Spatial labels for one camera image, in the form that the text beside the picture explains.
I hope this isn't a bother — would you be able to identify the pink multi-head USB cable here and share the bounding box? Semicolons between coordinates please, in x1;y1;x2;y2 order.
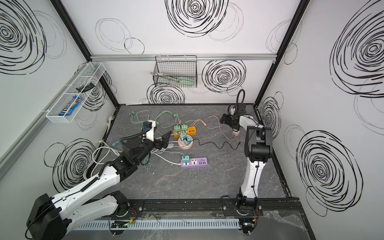
188;114;239;142

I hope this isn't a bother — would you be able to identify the pink round power strip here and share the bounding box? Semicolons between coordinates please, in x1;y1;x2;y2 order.
178;137;193;150

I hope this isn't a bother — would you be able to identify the teal charger plug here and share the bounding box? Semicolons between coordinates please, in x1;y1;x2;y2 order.
182;156;190;166
180;133;188;141

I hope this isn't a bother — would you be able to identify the orange power strip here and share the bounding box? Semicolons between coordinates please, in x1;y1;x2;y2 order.
174;127;197;139

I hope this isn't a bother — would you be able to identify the purple power strip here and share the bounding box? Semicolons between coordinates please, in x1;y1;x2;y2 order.
181;157;208;169

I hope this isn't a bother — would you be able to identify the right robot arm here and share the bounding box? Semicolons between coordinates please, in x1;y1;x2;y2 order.
220;114;273;211

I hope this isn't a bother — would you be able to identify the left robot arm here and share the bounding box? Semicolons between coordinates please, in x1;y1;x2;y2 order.
25;130;172;240

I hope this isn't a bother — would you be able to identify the green item in basket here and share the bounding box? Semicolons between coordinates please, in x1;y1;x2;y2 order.
178;77;196;88

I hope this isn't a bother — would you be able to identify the blue candy pack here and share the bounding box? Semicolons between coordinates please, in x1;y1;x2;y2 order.
59;97;83;116

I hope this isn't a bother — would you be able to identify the black remote control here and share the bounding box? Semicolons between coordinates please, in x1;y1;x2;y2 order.
76;83;95;93

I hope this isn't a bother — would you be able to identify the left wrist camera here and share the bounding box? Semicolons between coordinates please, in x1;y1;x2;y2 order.
142;120;157;142

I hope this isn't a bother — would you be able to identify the black cable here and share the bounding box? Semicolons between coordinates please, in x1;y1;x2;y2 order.
191;137;241;150

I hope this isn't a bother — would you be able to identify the white power cable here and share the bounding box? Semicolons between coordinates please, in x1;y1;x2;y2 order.
83;140;182;181

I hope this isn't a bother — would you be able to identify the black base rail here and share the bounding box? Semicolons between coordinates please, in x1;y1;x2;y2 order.
116;197;302;218

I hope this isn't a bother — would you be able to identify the black wire basket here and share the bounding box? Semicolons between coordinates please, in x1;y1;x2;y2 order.
151;55;198;88

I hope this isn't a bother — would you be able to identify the white wire shelf basket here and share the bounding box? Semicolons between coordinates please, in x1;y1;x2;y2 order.
46;62;106;124

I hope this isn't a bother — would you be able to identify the grey cable duct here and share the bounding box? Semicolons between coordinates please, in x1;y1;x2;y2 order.
76;219;241;231

